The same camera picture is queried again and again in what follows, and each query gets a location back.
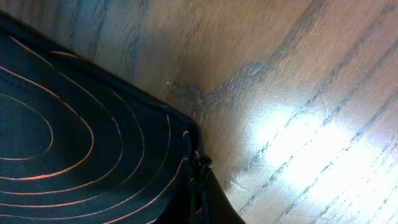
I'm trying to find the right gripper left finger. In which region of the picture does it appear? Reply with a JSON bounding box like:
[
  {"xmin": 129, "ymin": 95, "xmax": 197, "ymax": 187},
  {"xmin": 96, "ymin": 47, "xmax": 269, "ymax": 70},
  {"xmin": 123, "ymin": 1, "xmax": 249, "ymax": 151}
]
[{"xmin": 155, "ymin": 184, "xmax": 202, "ymax": 224}]

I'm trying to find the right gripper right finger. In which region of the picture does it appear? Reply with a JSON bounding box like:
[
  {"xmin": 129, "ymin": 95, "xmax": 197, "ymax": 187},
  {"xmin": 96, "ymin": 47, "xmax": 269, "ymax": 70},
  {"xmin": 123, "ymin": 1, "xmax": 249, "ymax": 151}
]
[{"xmin": 206, "ymin": 171, "xmax": 245, "ymax": 224}]

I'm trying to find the black orange patterned jersey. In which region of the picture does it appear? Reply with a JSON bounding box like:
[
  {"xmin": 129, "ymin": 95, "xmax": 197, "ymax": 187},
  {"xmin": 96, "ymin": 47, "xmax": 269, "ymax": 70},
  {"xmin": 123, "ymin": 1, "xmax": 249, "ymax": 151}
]
[{"xmin": 1, "ymin": 15, "xmax": 211, "ymax": 223}]

